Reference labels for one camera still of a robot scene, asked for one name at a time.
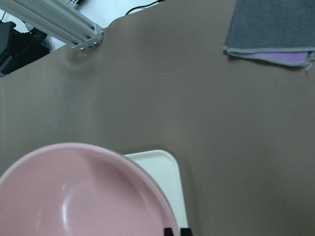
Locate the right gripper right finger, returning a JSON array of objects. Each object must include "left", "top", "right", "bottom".
[{"left": 180, "top": 228, "right": 192, "bottom": 236}]

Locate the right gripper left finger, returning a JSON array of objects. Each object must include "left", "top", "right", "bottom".
[{"left": 163, "top": 228, "right": 173, "bottom": 236}]

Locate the pink bowl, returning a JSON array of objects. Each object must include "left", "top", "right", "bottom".
[{"left": 0, "top": 143, "right": 180, "bottom": 236}]

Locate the cream rabbit tray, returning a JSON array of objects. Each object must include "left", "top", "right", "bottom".
[{"left": 125, "top": 149, "right": 189, "bottom": 228}]

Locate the grey purple folded cloth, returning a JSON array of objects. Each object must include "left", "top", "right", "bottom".
[{"left": 223, "top": 0, "right": 315, "bottom": 69}]

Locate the aluminium frame post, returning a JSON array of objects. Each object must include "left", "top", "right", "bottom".
[{"left": 0, "top": 0, "right": 103, "bottom": 51}]

